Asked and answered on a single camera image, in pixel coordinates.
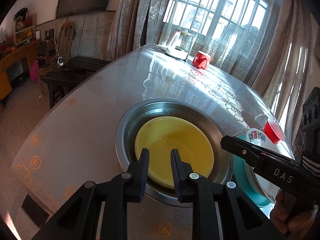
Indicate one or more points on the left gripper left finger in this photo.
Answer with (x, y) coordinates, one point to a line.
(136, 185)

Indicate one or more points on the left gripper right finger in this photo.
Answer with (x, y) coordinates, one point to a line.
(182, 182)

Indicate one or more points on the yellow plastic bowl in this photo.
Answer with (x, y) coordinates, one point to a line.
(163, 134)

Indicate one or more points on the red plastic bowl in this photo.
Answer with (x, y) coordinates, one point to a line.
(273, 132)

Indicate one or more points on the teal round plate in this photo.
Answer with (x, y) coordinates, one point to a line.
(243, 182)

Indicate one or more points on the white plate red pattern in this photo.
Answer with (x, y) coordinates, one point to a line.
(265, 163)

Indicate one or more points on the stainless steel bowl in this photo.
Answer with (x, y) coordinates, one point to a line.
(144, 111)

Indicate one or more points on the red mug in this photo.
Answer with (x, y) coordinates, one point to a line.
(201, 60)

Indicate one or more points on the beige window curtain right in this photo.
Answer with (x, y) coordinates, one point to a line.
(284, 77)

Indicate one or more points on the beige window curtain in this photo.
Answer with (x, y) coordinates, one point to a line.
(135, 24)
(284, 77)

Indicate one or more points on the white glass electric kettle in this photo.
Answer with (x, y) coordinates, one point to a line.
(178, 45)

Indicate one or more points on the beige window curtain left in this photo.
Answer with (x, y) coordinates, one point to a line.
(135, 24)

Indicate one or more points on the wooden chair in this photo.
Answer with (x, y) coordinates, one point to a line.
(64, 41)

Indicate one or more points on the wooden cabinet shelf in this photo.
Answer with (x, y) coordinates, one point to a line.
(18, 52)

